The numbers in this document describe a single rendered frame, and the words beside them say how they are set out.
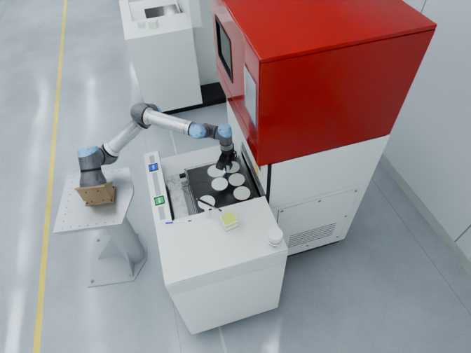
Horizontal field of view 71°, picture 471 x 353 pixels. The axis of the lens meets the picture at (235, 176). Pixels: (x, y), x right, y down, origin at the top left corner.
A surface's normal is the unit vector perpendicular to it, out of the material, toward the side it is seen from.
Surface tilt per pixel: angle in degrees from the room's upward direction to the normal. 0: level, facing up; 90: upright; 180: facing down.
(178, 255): 0
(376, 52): 90
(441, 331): 0
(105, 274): 0
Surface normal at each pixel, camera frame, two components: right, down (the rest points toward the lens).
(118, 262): -0.04, -0.63
